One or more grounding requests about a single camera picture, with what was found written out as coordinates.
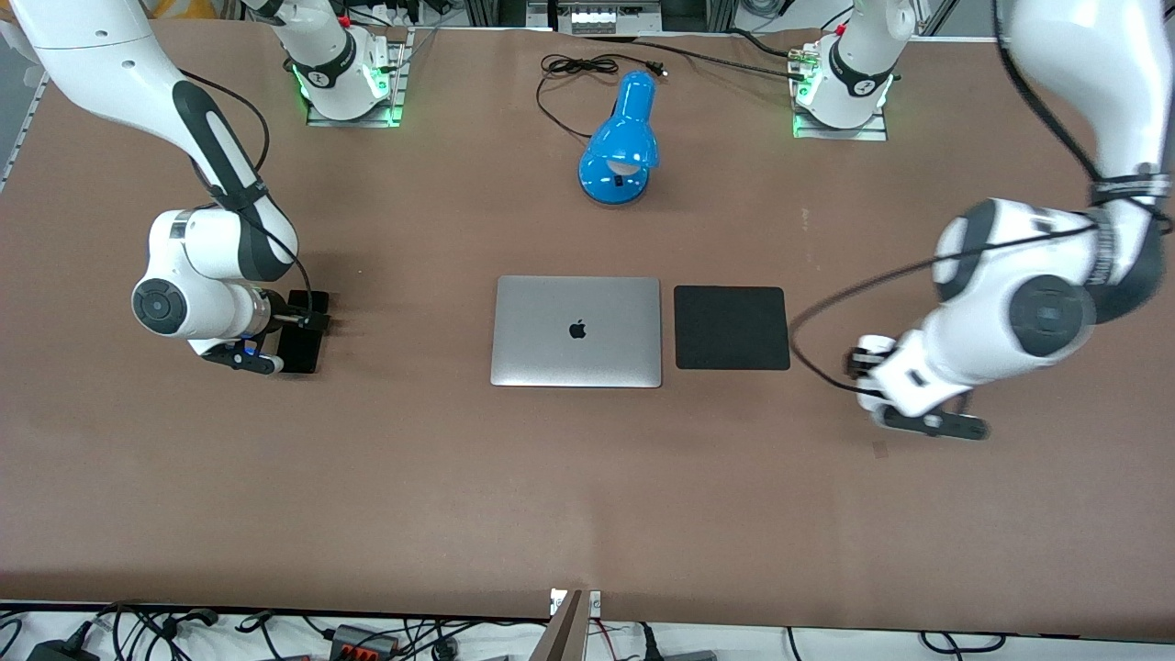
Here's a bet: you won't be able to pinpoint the aluminium frame profile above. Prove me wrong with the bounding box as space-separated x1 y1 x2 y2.
0 69 47 194

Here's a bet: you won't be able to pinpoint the black smartphone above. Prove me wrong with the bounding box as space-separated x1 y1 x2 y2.
275 290 330 375

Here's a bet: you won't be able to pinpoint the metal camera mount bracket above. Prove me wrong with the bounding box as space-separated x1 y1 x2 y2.
549 589 602 661

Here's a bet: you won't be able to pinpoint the silver laptop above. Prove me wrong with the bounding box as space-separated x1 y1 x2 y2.
490 275 663 388

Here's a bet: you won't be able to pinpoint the black lamp power cable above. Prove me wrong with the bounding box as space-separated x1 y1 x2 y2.
537 53 667 140

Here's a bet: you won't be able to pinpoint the black orange connector box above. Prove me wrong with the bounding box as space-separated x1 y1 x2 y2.
330 624 400 660

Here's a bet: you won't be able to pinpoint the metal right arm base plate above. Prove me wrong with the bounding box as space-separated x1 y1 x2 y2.
306 28 407 128

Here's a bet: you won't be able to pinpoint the white power strip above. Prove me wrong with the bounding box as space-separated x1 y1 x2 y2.
555 0 662 36

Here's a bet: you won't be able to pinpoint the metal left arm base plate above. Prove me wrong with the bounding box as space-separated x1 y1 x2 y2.
791 41 890 141

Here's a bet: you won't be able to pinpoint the black power adapter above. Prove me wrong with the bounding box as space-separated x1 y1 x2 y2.
28 638 100 661

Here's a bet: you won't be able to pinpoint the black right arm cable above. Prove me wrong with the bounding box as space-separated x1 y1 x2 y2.
179 69 315 318

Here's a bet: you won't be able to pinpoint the tangled black floor cables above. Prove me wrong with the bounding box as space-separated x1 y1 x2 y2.
0 601 552 661

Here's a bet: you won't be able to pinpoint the blue desk lamp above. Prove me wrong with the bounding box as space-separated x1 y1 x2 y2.
578 71 660 207

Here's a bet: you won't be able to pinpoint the black mouse pad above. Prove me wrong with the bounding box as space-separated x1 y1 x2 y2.
674 286 791 371

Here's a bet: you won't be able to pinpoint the long black table cable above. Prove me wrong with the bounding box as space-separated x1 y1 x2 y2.
587 32 811 84

